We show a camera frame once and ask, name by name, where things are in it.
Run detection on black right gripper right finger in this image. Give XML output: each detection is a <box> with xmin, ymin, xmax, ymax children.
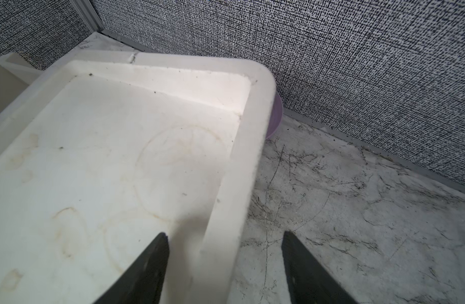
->
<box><xmin>281</xmin><ymin>231</ymin><xmax>357</xmax><ymax>304</ymax></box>

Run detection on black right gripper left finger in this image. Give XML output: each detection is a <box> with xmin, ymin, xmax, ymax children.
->
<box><xmin>95</xmin><ymin>233</ymin><xmax>170</xmax><ymax>303</ymax></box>

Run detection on white plastic drawer cabinet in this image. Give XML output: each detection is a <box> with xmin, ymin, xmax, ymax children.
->
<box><xmin>0</xmin><ymin>50</ymin><xmax>276</xmax><ymax>303</ymax></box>

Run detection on purple plastic plate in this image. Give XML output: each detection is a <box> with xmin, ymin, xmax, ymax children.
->
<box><xmin>265</xmin><ymin>93</ymin><xmax>283</xmax><ymax>139</ymax></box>

